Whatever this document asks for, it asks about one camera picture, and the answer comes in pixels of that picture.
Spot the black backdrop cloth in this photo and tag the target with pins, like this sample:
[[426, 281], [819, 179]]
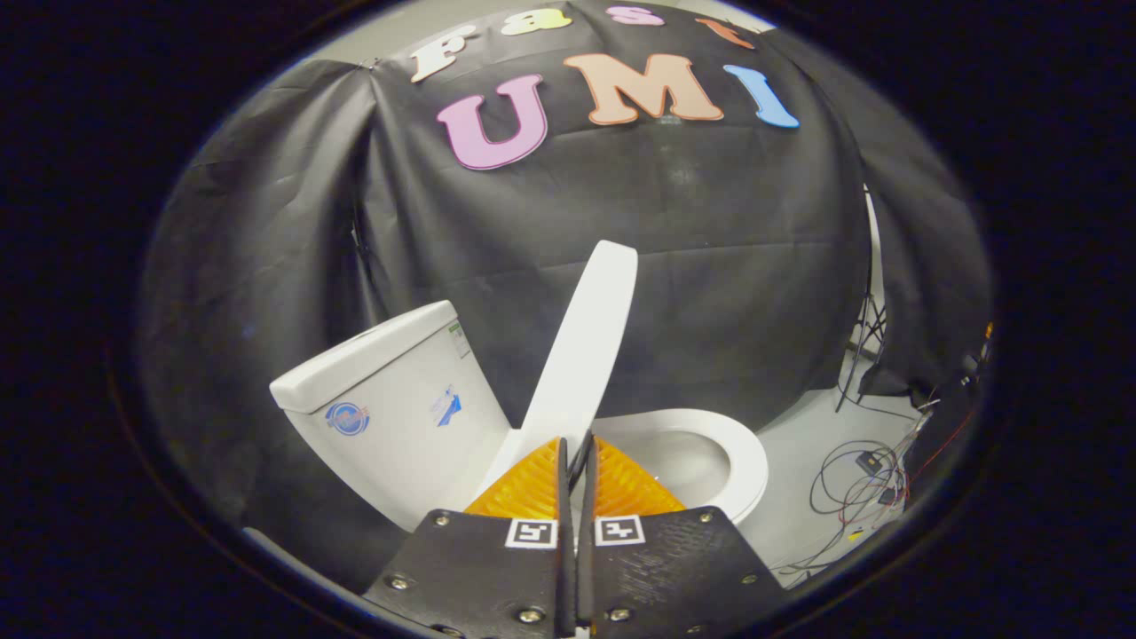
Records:
[[692, 231]]

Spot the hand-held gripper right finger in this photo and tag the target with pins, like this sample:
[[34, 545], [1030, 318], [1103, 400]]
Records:
[[657, 577]]

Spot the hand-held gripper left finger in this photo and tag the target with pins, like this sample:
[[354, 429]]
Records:
[[497, 577]]

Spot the white ceramic toilet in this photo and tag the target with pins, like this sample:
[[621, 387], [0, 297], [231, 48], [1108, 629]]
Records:
[[390, 417]]

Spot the white toilet lid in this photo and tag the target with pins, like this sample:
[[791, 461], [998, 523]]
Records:
[[581, 355]]

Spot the black tripod light stand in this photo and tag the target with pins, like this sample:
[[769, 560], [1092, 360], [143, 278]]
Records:
[[865, 337]]

